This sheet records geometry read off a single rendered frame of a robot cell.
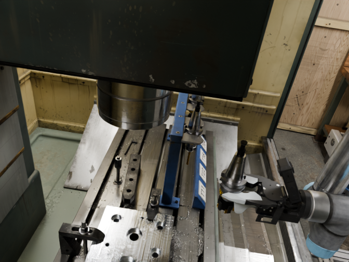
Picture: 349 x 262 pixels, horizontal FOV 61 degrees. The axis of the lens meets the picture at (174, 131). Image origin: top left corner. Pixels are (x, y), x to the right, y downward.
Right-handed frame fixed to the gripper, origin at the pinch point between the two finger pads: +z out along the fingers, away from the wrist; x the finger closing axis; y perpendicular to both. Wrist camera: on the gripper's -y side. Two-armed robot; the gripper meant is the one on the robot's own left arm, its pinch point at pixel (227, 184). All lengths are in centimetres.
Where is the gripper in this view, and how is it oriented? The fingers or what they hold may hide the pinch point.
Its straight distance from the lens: 74.8
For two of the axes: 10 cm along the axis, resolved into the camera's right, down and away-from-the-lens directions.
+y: -1.3, 8.3, 5.4
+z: -9.9, -1.6, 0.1
